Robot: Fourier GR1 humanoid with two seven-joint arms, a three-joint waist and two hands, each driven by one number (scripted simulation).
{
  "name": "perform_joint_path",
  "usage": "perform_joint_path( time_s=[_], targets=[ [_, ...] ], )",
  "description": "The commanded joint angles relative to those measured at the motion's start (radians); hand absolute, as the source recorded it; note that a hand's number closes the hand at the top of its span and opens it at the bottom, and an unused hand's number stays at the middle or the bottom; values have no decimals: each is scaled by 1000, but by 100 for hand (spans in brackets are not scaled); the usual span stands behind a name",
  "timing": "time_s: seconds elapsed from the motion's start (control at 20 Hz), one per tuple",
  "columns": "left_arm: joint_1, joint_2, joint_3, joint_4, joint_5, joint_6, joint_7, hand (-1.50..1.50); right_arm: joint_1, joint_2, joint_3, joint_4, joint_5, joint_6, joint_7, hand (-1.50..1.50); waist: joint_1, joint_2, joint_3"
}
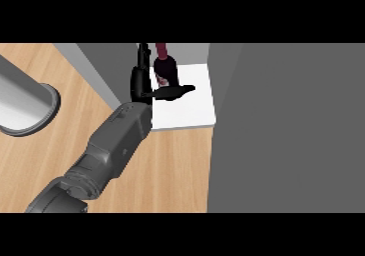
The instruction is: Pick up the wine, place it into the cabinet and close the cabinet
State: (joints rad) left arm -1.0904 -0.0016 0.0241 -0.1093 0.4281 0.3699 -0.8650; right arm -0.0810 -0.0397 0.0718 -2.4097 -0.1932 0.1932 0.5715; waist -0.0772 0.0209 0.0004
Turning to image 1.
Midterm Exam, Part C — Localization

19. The large flat grey cabinet door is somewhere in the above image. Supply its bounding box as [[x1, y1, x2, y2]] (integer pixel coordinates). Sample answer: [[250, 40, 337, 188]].
[[206, 43, 365, 213]]

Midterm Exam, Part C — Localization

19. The pale grey cylindrical container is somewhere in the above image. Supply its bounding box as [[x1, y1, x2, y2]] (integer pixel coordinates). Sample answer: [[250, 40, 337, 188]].
[[0, 49, 62, 138]]

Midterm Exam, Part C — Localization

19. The dark wine bottle red neck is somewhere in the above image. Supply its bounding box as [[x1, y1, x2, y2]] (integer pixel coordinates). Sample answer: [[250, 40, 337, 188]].
[[152, 43, 180, 88]]

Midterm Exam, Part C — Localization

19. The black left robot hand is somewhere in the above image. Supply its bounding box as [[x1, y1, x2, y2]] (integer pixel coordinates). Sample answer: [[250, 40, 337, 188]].
[[129, 43, 197, 105]]

